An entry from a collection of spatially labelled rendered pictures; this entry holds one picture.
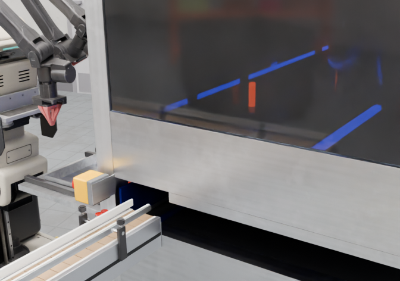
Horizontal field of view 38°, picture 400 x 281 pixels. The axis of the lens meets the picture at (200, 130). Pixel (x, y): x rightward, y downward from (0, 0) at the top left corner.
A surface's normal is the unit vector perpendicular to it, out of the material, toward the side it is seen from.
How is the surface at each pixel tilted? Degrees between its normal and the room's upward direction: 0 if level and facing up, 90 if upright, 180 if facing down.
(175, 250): 90
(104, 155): 90
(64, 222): 0
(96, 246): 0
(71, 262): 0
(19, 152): 98
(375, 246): 90
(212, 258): 90
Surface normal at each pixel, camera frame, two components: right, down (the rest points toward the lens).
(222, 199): -0.57, 0.26
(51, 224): -0.02, -0.95
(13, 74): 0.80, 0.30
